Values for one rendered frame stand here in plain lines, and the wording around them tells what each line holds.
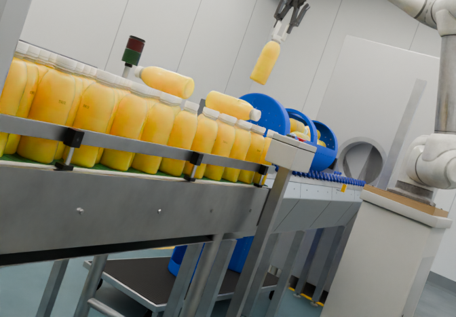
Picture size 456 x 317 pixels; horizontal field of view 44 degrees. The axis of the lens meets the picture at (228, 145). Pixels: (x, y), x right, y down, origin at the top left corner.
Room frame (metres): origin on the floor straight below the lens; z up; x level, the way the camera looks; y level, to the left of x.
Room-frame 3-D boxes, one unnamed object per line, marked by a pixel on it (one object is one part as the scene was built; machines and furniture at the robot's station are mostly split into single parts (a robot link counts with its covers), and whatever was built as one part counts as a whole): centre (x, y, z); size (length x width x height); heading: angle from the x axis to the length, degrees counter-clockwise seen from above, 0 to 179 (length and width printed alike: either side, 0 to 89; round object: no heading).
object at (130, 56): (2.08, 0.45, 1.18); 0.06 x 0.06 x 0.05
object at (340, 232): (4.08, -0.98, 0.31); 0.06 x 0.06 x 0.63; 65
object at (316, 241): (4.14, -0.86, 0.31); 0.06 x 0.06 x 0.63; 65
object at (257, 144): (1.98, -0.09, 0.99); 0.07 x 0.07 x 0.19
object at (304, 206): (3.22, -0.50, 0.79); 2.17 x 0.29 x 0.34; 155
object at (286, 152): (1.96, -0.22, 1.05); 0.20 x 0.10 x 0.10; 155
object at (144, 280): (3.37, -0.11, 0.07); 1.50 x 0.52 x 0.15; 148
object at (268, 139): (2.09, -0.14, 0.99); 0.07 x 0.07 x 0.19
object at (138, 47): (2.08, 0.45, 1.23); 0.06 x 0.06 x 0.04
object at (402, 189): (2.39, -0.81, 1.05); 0.22 x 0.18 x 0.06; 151
